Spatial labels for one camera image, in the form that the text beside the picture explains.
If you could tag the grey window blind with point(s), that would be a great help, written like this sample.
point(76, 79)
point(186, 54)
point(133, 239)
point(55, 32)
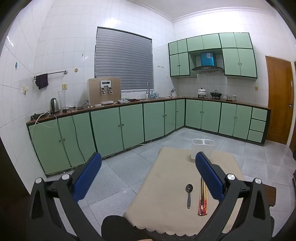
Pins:
point(124, 60)

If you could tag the chrome towel bar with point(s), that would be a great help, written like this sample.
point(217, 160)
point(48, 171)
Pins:
point(57, 72)

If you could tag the dish soap bottle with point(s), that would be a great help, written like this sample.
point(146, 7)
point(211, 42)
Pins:
point(155, 95)

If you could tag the clear glass vase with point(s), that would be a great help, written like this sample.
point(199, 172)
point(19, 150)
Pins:
point(62, 99)

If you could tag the black wok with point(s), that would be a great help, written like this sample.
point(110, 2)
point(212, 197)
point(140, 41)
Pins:
point(215, 94)

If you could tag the black range hood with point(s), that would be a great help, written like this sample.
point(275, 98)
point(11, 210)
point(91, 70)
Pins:
point(208, 68)

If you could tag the green lower kitchen cabinet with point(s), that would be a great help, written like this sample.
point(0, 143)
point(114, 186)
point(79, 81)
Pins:
point(106, 129)

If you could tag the beige water dispenser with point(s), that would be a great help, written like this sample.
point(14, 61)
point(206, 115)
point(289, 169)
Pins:
point(94, 92)

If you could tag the group of bowls and jars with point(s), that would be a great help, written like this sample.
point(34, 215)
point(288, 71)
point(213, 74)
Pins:
point(229, 97)

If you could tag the cream wall switch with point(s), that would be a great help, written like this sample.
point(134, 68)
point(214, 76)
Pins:
point(25, 90)

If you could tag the crumpled white cloth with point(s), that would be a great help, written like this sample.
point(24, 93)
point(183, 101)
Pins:
point(122, 101)

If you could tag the green upper wall cabinets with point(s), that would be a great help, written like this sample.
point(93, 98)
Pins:
point(238, 62)

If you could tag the bundle of red-brown chopsticks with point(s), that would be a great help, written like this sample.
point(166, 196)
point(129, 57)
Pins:
point(203, 208)

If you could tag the green lower cabinet with drawers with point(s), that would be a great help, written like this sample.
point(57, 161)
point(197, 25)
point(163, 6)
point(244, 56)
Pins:
point(231, 118)

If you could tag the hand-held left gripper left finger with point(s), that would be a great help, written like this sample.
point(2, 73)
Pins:
point(87, 176)

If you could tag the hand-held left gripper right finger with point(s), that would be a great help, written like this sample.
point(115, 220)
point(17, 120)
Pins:
point(208, 176)

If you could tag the dark hanging towel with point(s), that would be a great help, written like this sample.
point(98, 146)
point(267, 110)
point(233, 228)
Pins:
point(42, 81)

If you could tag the white plastic utensil holder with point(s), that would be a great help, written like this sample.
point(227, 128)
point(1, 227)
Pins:
point(204, 146)

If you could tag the beige scalloped tablecloth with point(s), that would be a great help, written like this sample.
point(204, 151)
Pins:
point(166, 185)

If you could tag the white lidded pot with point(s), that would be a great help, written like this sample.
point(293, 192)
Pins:
point(202, 92)

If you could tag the chrome kitchen faucet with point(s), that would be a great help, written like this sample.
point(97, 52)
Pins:
point(148, 89)

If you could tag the black spoon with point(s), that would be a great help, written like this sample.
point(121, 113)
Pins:
point(189, 188)

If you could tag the steel electric kettle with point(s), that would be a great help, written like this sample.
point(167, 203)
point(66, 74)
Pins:
point(54, 107)

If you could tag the brown wooden door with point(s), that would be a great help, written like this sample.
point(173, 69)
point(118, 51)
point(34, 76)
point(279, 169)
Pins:
point(277, 99)

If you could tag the person's dark trouser leg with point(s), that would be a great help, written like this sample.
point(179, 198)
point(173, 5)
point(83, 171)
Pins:
point(120, 228)

